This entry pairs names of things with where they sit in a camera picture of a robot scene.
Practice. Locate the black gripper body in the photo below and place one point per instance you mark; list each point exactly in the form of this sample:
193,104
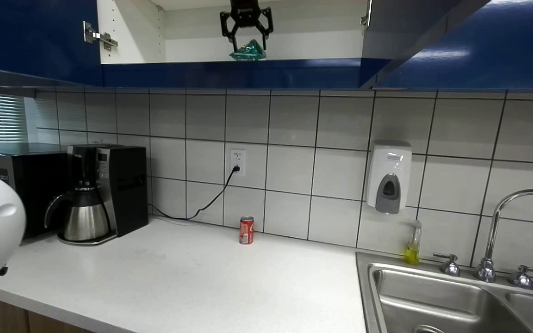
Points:
247,13

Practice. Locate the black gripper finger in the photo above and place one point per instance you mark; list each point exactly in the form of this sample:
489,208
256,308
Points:
230,34
265,34

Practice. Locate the green snack packet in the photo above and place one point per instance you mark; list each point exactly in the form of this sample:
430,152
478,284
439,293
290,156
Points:
249,52

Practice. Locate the blue open cabinet door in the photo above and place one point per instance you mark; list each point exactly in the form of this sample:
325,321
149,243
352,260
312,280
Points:
395,30

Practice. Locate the metal cabinet hinge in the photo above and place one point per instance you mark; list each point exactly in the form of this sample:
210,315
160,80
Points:
92,36

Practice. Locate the blue upper cabinet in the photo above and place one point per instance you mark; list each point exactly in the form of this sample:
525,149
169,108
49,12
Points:
315,45

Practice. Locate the red soda can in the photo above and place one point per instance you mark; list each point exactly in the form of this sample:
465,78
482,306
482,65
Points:
247,230

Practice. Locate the black steel coffee maker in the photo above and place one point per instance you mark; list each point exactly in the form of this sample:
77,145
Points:
121,178

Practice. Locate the black microwave oven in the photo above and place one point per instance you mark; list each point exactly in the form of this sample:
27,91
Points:
38,173

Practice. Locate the steel coffee carafe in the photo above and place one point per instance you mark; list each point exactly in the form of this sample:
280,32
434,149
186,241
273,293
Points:
86,219

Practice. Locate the yellow dish soap bottle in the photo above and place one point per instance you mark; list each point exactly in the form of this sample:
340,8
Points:
410,254

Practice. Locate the stainless steel sink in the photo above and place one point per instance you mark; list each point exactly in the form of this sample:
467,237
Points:
399,298

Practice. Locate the chrome faucet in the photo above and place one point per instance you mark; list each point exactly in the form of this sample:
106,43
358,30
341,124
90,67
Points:
462,223

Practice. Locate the white wall outlet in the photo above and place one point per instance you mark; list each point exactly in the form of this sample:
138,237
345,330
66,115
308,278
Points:
238,161

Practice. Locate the white wall soap dispenser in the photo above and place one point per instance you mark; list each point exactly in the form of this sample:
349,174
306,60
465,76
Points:
388,182

